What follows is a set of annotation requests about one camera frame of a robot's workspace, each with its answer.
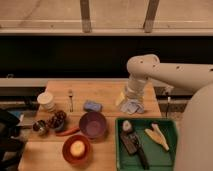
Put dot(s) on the purple bowl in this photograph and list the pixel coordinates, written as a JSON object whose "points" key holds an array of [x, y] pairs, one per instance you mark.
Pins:
{"points": [[93, 125]]}

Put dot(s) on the orange carrot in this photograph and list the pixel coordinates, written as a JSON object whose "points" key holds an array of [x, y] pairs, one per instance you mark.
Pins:
{"points": [[68, 132]]}

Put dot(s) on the metal fork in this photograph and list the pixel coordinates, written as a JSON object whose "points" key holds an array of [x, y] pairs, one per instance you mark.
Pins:
{"points": [[70, 94]]}

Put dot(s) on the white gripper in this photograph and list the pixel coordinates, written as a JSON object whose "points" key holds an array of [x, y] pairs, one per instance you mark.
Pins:
{"points": [[134, 89]]}

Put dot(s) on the blue sponge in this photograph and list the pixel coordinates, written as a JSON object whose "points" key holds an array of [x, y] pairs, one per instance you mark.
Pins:
{"points": [[92, 106]]}

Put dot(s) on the black spatula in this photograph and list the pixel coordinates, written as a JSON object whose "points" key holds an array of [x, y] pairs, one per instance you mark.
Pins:
{"points": [[133, 146]]}

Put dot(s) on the small grey round object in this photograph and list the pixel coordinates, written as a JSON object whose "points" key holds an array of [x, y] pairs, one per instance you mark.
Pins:
{"points": [[126, 126]]}

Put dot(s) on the green tray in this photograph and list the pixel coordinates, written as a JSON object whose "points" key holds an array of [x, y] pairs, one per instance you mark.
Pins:
{"points": [[158, 158]]}

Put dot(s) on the bunch of dark grapes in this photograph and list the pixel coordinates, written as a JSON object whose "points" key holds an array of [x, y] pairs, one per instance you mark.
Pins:
{"points": [[57, 119]]}

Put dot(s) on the metal cup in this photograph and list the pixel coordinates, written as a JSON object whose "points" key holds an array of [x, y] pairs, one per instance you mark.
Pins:
{"points": [[40, 127]]}

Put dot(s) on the light blue cloth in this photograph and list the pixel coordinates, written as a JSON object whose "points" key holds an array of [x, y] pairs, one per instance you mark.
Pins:
{"points": [[132, 106]]}

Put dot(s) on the red bowl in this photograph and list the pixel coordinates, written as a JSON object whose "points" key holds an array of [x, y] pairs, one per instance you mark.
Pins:
{"points": [[69, 150]]}

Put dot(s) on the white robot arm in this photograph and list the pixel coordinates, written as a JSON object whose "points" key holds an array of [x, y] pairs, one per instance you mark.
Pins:
{"points": [[197, 78]]}

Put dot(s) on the peeled banana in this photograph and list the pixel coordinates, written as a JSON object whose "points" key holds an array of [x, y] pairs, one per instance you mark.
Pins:
{"points": [[157, 136]]}

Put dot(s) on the yellow apple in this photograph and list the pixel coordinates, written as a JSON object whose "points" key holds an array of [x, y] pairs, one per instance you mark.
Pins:
{"points": [[77, 148]]}

